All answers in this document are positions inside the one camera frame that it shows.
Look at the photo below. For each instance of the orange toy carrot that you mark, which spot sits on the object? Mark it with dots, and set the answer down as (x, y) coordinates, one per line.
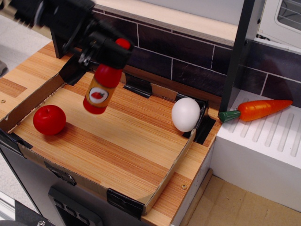
(249, 111)

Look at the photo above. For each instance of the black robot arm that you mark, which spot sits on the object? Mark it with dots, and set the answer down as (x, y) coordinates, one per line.
(33, 13)

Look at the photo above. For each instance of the white toy egg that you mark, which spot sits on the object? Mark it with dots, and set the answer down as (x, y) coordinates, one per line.
(185, 114)

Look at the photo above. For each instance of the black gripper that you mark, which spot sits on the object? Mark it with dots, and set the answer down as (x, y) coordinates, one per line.
(96, 41)

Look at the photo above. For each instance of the light wooden shelf board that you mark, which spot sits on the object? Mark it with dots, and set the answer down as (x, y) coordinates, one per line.
(198, 26)

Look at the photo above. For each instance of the white grooved sink drainboard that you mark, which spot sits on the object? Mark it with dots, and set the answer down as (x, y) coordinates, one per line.
(262, 156)

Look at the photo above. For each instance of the red toy apple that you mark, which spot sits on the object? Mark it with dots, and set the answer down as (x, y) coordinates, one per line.
(49, 120)

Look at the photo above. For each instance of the black left shelf post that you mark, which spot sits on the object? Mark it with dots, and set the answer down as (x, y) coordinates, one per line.
(58, 47)

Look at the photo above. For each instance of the black shelf post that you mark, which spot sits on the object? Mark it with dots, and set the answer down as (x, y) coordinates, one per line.
(58, 47)
(248, 26)

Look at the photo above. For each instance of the black oven control panel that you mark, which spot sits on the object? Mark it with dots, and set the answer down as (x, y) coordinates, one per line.
(72, 212)

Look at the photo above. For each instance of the cardboard fence with black tape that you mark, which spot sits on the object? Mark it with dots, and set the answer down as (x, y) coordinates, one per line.
(128, 165)

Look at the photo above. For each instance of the white appliance with wire rack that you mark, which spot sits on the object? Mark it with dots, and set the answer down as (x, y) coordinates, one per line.
(281, 22)

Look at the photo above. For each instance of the black right shelf post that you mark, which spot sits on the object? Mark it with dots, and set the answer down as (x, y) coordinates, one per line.
(248, 26)

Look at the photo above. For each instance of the red hot sauce bottle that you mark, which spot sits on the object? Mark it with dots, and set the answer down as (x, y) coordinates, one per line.
(102, 86)

